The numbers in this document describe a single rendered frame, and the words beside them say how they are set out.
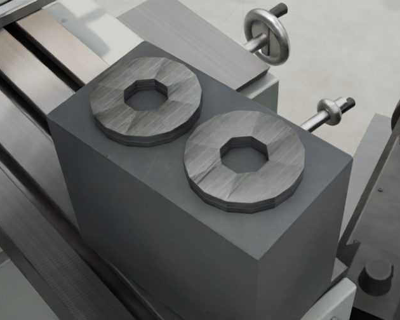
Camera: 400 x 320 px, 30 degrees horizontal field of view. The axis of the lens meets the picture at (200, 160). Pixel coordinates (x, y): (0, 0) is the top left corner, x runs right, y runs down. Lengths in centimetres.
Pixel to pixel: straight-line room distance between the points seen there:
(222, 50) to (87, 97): 63
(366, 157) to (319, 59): 83
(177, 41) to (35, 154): 48
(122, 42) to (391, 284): 53
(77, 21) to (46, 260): 51
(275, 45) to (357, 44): 98
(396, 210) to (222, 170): 68
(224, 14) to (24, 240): 175
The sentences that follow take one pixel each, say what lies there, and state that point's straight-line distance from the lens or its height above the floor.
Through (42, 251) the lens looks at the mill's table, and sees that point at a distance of 76.
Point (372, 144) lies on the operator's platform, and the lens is 152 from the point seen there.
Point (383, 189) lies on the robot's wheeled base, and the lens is 121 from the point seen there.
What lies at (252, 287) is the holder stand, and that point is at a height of 107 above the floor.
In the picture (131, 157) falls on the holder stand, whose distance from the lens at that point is 56.
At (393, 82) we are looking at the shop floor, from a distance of 224.
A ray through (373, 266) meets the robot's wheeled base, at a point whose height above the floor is 65.
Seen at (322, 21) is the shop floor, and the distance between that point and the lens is 241.
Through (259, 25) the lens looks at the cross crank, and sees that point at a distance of 139.
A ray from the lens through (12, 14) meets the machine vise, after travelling 101.
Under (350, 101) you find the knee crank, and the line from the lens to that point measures 147.
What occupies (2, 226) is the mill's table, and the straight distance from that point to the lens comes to 79.
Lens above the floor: 153
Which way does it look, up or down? 50 degrees down
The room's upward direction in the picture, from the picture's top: 4 degrees counter-clockwise
